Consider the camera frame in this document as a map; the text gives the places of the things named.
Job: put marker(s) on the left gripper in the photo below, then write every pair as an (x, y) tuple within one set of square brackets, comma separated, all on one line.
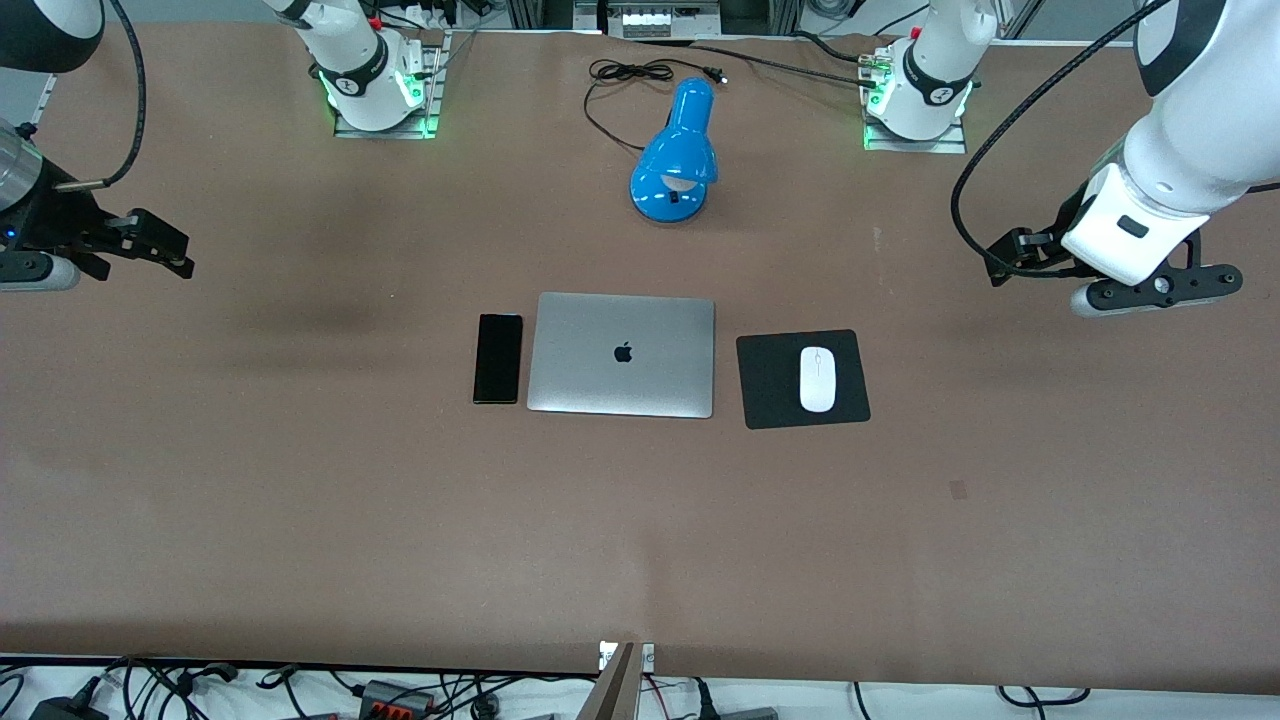
[(1046, 243)]

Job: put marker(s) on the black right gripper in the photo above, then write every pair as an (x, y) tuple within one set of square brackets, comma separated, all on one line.
[(55, 222)]

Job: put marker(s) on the white computer mouse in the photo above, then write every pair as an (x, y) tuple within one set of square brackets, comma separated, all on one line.
[(817, 380)]

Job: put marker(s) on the black smartphone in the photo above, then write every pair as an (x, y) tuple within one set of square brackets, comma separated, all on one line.
[(498, 359)]

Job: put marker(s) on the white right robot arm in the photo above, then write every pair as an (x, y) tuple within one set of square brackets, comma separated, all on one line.
[(360, 50)]

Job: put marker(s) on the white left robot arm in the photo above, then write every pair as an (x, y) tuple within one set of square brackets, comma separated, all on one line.
[(1200, 130)]

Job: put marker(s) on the dark mouse pad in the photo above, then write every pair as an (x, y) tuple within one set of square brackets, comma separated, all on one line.
[(770, 385)]

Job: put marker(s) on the blue desk lamp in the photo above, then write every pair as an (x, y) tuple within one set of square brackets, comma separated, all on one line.
[(675, 150)]

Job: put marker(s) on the silver laptop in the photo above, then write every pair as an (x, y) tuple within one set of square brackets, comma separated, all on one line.
[(620, 385)]

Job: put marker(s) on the grey power strip box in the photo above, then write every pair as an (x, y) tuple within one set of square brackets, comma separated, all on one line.
[(645, 18)]

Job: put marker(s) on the black power adapter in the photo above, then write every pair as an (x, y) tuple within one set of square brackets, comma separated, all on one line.
[(65, 710)]

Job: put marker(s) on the grey box with orange levers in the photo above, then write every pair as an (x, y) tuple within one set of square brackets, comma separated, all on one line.
[(385, 700)]

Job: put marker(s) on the black round plug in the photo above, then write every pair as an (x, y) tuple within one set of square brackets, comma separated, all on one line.
[(485, 707)]

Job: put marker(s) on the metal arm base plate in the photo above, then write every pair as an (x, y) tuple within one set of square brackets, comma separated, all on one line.
[(430, 90), (920, 145)]

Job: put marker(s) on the white mounting bracket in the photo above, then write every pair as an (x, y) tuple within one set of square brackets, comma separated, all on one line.
[(646, 657)]

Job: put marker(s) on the brown camera post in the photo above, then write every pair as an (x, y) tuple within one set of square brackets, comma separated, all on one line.
[(615, 695)]

